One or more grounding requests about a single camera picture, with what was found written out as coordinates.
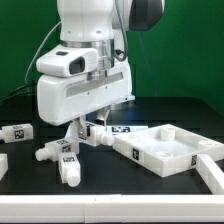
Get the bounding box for white front obstacle rail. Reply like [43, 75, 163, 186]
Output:
[0, 195, 224, 223]

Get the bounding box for grey braided arm hose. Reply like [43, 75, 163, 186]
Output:
[114, 0, 129, 62]

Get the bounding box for white left obstacle block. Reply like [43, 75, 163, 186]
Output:
[0, 154, 8, 180]

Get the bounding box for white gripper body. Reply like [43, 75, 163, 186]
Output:
[37, 62, 132, 126]

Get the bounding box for black cables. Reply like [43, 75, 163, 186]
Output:
[0, 83, 38, 107]

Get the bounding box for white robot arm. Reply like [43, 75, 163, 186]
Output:
[36, 0, 165, 140]

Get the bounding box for white right obstacle rail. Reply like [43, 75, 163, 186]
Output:
[196, 154, 224, 195]

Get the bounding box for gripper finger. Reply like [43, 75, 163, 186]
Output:
[96, 108, 110, 122]
[74, 117, 87, 140]

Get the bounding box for white square table top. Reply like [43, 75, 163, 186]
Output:
[113, 124, 224, 177]

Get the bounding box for grey cable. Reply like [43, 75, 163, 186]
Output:
[24, 21, 62, 94]

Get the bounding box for white obstacle rail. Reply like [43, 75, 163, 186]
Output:
[0, 195, 224, 223]
[196, 154, 224, 195]

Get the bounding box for white marker base plate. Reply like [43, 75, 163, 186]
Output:
[105, 125, 147, 135]

